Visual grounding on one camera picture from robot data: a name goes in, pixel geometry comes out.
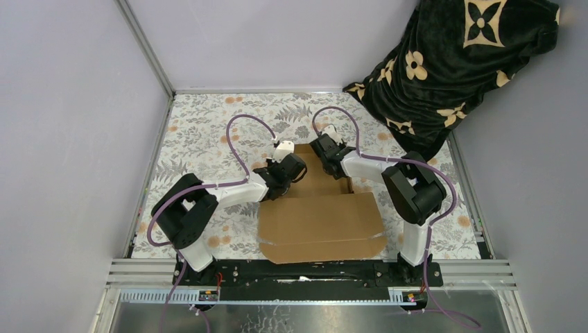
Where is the brown cardboard box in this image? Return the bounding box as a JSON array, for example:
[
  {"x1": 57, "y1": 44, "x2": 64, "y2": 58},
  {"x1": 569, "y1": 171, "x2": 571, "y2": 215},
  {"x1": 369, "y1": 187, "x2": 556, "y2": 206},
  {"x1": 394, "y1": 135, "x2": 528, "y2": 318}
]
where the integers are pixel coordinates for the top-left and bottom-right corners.
[{"x1": 259, "y1": 144, "x2": 388, "y2": 264}]

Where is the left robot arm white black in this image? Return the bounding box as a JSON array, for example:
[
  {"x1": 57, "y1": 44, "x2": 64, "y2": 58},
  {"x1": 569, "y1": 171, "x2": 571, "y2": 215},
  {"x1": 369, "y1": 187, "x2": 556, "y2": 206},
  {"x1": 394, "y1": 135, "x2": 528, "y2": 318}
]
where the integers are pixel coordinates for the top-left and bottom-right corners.
[{"x1": 152, "y1": 153, "x2": 307, "y2": 285}]

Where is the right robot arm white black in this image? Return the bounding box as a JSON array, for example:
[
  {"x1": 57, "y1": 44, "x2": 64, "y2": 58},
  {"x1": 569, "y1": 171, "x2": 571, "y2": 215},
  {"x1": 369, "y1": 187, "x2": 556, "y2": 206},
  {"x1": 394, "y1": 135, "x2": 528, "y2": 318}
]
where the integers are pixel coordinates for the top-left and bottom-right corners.
[{"x1": 310, "y1": 133, "x2": 455, "y2": 286}]

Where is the floral patterned table mat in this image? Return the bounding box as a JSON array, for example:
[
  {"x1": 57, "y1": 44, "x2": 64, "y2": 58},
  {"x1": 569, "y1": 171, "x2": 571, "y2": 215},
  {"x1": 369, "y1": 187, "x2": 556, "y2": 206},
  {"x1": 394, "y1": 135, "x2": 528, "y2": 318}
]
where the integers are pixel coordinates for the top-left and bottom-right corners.
[{"x1": 128, "y1": 93, "x2": 481, "y2": 259}]

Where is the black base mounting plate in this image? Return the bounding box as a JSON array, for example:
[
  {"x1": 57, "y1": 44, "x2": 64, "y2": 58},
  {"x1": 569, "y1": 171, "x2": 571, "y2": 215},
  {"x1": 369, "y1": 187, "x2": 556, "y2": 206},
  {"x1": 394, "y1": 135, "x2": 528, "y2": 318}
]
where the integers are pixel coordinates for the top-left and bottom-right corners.
[{"x1": 172, "y1": 259, "x2": 444, "y2": 301}]

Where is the black floral blanket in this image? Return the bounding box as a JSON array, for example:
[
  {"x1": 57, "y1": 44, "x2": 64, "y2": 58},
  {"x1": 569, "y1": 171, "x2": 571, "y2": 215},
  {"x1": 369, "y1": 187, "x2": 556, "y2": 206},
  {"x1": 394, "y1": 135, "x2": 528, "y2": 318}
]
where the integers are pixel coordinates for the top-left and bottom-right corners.
[{"x1": 345, "y1": 0, "x2": 560, "y2": 160}]

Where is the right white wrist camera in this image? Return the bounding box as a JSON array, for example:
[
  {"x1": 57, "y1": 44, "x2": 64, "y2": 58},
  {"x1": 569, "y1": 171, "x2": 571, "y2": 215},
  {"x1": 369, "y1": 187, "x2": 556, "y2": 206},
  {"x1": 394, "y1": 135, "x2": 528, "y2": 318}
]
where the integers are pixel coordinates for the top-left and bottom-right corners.
[{"x1": 319, "y1": 123, "x2": 344, "y2": 145}]

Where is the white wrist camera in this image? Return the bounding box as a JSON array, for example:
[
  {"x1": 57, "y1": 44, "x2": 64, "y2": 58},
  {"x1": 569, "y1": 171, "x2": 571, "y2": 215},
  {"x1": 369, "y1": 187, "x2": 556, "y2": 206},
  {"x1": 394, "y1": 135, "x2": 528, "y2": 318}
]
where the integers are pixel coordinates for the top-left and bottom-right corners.
[
  {"x1": 319, "y1": 123, "x2": 344, "y2": 145},
  {"x1": 268, "y1": 139, "x2": 295, "y2": 162}
]

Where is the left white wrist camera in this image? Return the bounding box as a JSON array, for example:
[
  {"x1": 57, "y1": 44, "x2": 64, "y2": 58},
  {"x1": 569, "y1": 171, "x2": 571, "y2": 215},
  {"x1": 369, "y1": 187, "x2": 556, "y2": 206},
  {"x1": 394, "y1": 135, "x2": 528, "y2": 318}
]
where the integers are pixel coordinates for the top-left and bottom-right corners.
[{"x1": 268, "y1": 139, "x2": 295, "y2": 162}]

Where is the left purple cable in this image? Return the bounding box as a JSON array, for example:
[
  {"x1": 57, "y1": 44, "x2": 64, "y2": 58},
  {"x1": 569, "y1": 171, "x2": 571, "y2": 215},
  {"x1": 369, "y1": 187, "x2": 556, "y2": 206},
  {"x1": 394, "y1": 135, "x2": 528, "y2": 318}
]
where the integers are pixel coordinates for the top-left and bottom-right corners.
[{"x1": 146, "y1": 114, "x2": 278, "y2": 333}]

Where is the purple cable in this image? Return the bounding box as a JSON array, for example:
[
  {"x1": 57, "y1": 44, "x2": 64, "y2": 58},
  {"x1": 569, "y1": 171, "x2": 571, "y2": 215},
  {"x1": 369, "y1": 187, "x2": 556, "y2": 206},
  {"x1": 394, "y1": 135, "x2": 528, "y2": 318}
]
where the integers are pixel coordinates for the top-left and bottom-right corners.
[
  {"x1": 146, "y1": 114, "x2": 278, "y2": 333},
  {"x1": 311, "y1": 106, "x2": 481, "y2": 333}
]

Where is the aluminium frame rail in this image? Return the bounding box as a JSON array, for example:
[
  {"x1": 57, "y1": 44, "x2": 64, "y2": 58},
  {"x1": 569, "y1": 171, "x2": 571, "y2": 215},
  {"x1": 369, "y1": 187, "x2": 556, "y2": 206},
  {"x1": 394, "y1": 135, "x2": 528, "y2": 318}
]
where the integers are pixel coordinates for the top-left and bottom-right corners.
[{"x1": 106, "y1": 258, "x2": 517, "y2": 291}]

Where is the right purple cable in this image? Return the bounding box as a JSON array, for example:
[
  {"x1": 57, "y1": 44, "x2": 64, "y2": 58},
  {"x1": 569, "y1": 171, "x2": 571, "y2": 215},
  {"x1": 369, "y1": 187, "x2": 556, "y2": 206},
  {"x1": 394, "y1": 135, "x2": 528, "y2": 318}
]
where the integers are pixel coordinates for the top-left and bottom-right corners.
[{"x1": 311, "y1": 106, "x2": 481, "y2": 333}]

